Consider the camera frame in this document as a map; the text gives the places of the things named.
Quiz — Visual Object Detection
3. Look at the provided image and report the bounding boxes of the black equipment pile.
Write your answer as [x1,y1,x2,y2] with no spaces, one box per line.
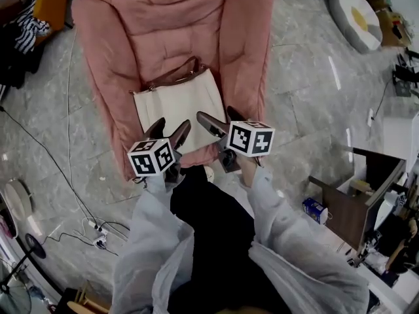
[392,46,419,98]

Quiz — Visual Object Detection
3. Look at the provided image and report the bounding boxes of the blue and white box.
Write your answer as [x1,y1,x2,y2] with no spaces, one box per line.
[301,197,329,226]

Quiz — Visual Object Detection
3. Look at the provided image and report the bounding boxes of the striped black and white garment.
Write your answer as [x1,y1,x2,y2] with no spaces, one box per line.
[12,0,52,56]

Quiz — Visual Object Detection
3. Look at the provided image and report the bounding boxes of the cream backpack with brown straps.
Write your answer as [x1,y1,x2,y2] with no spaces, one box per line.
[129,56,228,155]

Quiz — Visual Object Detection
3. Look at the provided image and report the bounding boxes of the black garment pile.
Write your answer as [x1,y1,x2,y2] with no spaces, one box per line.
[0,20,45,90]

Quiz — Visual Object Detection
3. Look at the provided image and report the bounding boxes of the egg-shaped floor cushion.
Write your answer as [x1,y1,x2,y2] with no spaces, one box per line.
[328,0,384,55]

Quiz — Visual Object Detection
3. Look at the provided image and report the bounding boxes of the dark brown wooden cabinet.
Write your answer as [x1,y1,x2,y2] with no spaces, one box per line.
[308,147,407,255]

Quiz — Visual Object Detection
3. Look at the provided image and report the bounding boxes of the person's legs in black trousers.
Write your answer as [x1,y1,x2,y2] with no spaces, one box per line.
[169,167,293,314]

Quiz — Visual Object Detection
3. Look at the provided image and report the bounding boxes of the white cable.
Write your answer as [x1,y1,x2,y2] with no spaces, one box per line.
[64,27,99,230]

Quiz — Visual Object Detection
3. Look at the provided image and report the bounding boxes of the round white robot vacuum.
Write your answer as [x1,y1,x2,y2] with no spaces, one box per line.
[2,178,34,218]

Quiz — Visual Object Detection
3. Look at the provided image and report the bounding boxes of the person's right forearm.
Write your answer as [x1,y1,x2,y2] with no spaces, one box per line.
[240,156,371,314]

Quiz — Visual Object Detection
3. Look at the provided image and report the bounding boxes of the black standing fan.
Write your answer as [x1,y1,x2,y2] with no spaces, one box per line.
[0,233,48,314]

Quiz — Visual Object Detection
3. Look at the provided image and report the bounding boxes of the pink padded seat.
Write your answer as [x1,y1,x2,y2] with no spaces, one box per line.
[71,0,275,182]

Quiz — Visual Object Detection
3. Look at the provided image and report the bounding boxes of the person's left forearm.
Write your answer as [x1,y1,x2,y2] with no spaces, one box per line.
[111,174,196,314]

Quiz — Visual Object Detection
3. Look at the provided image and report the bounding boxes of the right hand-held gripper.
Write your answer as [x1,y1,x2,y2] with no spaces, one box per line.
[196,105,276,174]

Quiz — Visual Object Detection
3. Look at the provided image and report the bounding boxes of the yellow chair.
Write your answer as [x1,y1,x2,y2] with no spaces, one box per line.
[31,0,70,47]

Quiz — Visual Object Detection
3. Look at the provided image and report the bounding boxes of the black cable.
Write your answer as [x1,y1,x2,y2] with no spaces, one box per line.
[0,105,98,227]

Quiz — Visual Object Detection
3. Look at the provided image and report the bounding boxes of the cardboard box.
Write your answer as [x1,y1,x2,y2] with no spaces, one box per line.
[374,7,410,48]

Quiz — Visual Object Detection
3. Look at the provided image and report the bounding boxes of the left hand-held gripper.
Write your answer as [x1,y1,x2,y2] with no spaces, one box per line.
[127,117,192,184]

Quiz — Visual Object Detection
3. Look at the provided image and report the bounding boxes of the wooden stool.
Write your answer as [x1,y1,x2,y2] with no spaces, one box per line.
[66,281,113,314]

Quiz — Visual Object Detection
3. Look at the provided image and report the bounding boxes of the white power strip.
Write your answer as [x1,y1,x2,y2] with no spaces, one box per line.
[82,218,109,250]

